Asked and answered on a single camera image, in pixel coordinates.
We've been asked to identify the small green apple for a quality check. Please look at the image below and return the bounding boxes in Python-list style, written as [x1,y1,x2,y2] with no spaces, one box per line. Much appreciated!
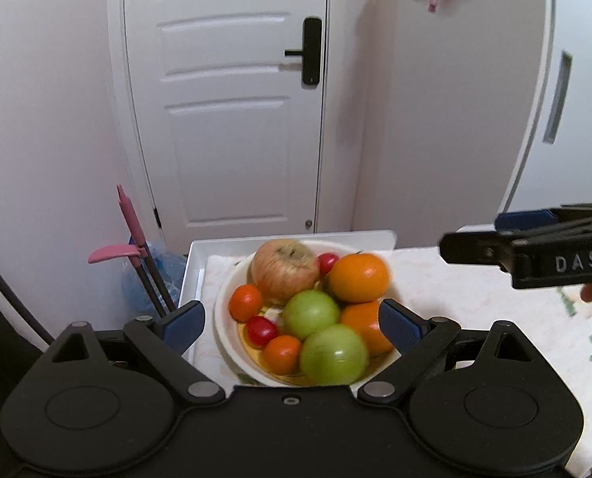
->
[282,291,342,340]

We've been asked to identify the medium tangerine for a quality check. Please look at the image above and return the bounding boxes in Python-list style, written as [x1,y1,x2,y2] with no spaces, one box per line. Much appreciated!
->
[262,335,303,375]

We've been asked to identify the floral tablecloth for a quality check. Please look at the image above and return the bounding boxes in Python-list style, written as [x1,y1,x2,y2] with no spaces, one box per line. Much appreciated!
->
[202,245,592,478]

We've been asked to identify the pink handled broom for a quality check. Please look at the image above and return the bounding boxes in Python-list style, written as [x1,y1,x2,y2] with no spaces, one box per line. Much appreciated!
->
[87,184,179,319]

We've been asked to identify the red yellow apple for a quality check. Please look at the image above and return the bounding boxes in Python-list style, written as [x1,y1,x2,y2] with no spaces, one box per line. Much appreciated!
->
[250,239,321,306]

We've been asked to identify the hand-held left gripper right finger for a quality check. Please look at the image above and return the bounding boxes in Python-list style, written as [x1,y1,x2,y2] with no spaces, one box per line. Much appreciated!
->
[358,298,537,406]

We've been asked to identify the medium orange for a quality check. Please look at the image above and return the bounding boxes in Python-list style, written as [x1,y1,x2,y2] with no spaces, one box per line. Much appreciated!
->
[340,300,395,357]

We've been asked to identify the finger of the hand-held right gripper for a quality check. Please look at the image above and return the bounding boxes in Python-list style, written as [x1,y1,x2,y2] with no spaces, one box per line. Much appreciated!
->
[439,228,518,274]
[494,203,592,233]

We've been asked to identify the black door handle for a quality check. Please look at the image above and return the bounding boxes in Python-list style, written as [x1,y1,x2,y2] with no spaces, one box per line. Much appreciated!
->
[284,17,323,85]

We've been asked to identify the cream duck print bowl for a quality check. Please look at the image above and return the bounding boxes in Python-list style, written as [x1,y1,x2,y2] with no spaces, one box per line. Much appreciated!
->
[214,239,402,389]

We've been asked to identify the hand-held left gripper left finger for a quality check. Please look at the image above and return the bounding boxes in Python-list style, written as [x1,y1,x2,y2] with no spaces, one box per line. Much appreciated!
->
[51,300,227,406]

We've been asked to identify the large red plum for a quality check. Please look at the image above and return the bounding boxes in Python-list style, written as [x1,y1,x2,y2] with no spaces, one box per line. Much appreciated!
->
[246,315,279,348]

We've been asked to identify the blue plastic water bottle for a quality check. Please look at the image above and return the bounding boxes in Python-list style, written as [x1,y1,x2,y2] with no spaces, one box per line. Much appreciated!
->
[121,240,188,317]

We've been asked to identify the large green apple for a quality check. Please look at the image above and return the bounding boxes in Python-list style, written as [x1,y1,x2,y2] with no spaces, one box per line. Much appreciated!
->
[299,324,370,386]

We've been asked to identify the white panel door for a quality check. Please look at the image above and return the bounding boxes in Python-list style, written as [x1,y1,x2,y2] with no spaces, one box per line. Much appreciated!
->
[107,0,331,235]

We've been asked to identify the small tangerine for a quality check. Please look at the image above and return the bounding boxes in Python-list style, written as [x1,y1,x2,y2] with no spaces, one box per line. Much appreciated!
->
[229,284,263,323]

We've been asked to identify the large orange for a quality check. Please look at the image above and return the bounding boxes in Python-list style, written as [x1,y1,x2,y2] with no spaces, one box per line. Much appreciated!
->
[328,253,391,304]

